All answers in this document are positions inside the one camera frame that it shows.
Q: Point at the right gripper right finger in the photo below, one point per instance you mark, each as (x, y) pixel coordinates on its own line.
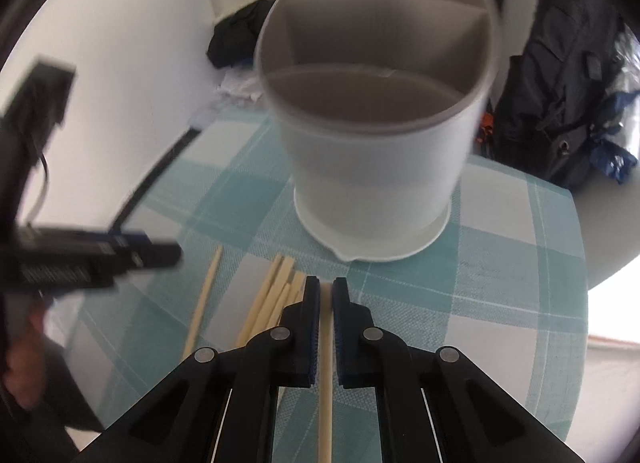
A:
(434, 406)

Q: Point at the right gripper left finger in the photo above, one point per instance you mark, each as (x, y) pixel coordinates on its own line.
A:
(219, 407)

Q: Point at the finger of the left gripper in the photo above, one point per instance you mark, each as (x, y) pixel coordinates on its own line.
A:
(128, 240)
(147, 256)

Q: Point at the bamboo chopstick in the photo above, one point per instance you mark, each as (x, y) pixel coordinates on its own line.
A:
(199, 310)
(291, 294)
(285, 269)
(274, 291)
(258, 302)
(325, 380)

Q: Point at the person's left hand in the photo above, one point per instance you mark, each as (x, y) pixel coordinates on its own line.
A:
(25, 378)

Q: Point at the grey plastic parcel bag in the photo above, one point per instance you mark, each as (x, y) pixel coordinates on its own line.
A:
(208, 114)

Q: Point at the teal checkered placemat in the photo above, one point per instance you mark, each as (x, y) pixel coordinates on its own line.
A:
(505, 282)

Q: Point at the white plastic parcel bag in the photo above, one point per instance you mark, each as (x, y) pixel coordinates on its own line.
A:
(240, 83)

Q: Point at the black jacket pile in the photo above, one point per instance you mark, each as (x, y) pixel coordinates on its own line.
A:
(235, 37)

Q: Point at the white grey utensil holder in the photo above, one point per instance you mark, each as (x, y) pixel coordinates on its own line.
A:
(376, 103)

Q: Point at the silver blue folded umbrella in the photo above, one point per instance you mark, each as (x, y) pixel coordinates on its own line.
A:
(614, 138)

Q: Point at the black backpack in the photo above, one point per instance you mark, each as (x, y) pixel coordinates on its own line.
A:
(546, 113)

